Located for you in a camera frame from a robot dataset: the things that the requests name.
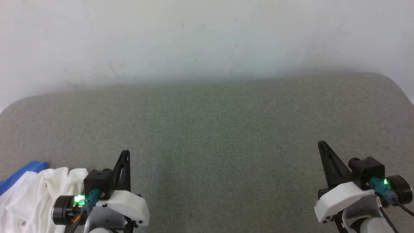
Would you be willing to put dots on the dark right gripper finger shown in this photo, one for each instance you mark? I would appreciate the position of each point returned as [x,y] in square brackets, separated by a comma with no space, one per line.
[333,168]

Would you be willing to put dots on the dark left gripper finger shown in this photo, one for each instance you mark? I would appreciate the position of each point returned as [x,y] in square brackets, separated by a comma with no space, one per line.
[123,174]

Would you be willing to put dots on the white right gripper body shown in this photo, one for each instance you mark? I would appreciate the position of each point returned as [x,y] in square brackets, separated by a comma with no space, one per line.
[339,197]

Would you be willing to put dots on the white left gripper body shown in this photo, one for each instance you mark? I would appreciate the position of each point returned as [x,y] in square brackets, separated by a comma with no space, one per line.
[129,204]

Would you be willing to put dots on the white shirt with blue sleeves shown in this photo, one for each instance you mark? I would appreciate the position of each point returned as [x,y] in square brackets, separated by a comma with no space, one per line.
[29,194]

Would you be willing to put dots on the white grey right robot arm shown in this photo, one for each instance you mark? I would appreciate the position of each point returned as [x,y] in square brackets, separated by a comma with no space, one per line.
[365,216]

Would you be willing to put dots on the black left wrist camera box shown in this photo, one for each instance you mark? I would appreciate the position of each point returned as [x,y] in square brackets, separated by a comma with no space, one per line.
[98,180]

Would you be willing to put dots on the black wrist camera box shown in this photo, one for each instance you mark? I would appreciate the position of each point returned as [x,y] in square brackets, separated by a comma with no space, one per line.
[98,180]
[367,171]

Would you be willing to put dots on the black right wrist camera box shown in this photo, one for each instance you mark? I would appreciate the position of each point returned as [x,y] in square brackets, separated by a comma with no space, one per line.
[367,171]

